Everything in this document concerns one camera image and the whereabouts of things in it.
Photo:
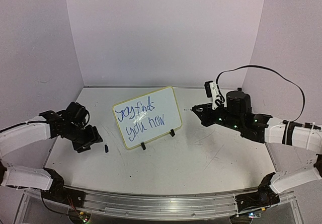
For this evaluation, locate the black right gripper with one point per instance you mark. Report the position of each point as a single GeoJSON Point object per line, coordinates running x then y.
{"type": "Point", "coordinates": [204, 115]}

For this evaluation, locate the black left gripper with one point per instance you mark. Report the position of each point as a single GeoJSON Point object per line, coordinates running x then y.
{"type": "Point", "coordinates": [92, 137]}

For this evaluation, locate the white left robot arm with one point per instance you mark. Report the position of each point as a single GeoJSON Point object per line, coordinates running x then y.
{"type": "Point", "coordinates": [71, 123]}

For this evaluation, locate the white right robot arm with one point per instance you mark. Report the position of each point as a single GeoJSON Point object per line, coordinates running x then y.
{"type": "Point", "coordinates": [263, 128]}

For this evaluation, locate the black whiteboard stand foot right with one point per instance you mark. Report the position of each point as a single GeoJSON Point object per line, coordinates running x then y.
{"type": "Point", "coordinates": [172, 133]}

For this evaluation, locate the black whiteboard stand foot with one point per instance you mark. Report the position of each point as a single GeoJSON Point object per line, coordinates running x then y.
{"type": "Point", "coordinates": [143, 146]}
{"type": "Point", "coordinates": [172, 133]}

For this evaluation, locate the black whiteboard stand foot left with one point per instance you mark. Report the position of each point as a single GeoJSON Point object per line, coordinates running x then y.
{"type": "Point", "coordinates": [143, 146]}

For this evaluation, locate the yellow-framed whiteboard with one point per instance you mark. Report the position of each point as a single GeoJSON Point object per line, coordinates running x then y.
{"type": "Point", "coordinates": [145, 118]}

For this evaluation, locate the left circuit board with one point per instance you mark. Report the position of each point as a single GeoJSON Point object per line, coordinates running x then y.
{"type": "Point", "coordinates": [79, 217]}

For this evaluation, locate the circuit board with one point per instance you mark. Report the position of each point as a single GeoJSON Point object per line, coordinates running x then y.
{"type": "Point", "coordinates": [79, 217]}
{"type": "Point", "coordinates": [255, 214]}

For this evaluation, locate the right circuit board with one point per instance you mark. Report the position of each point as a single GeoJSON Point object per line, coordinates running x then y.
{"type": "Point", "coordinates": [255, 214]}

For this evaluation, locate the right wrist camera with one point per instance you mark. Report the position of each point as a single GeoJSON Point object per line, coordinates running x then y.
{"type": "Point", "coordinates": [214, 94]}

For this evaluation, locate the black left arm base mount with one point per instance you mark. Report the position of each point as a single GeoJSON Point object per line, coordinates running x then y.
{"type": "Point", "coordinates": [60, 194]}

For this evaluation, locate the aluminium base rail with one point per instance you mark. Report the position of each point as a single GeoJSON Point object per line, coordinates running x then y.
{"type": "Point", "coordinates": [166, 207]}

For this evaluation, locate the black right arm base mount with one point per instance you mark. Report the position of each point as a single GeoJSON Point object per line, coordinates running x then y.
{"type": "Point", "coordinates": [263, 197]}

